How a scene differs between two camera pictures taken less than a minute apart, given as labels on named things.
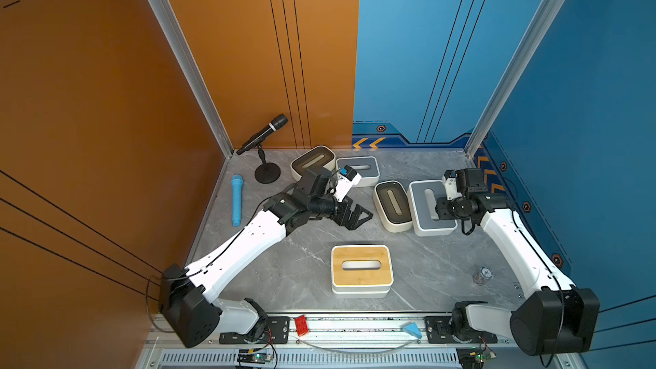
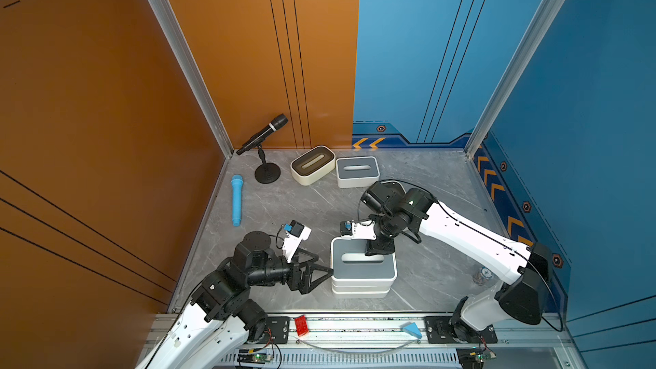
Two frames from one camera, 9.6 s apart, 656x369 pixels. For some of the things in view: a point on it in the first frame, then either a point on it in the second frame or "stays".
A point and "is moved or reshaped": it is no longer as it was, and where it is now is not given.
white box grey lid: (423, 196) is moved or reshaped
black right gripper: (441, 208) → (375, 247)
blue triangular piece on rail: (413, 330) stays
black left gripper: (343, 219) → (295, 281)
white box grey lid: (367, 167) stays
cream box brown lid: (320, 156) stays
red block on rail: (301, 326) stays
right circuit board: (472, 357) stays
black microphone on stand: (266, 172) stays
